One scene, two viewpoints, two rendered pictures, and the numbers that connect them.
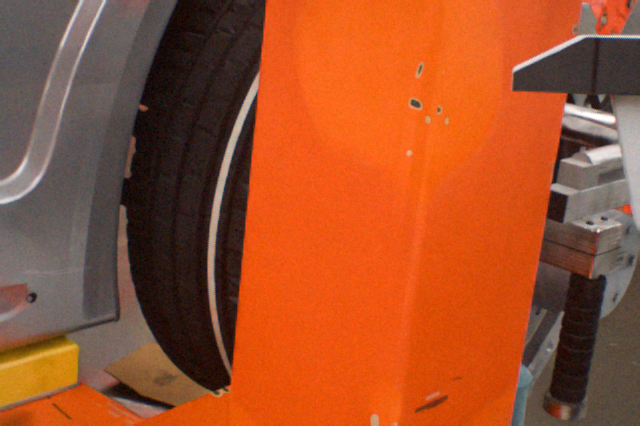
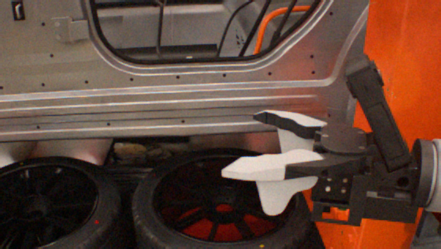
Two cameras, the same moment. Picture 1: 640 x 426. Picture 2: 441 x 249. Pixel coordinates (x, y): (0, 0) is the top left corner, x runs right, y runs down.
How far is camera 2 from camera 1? 39 cm
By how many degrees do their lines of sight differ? 42
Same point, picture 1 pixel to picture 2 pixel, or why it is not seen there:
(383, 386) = not seen: hidden behind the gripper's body
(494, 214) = (419, 127)
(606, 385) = not seen: outside the picture
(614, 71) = (270, 120)
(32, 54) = (335, 43)
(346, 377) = not seen: hidden behind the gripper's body
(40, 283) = (331, 111)
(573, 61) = (262, 116)
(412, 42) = (388, 71)
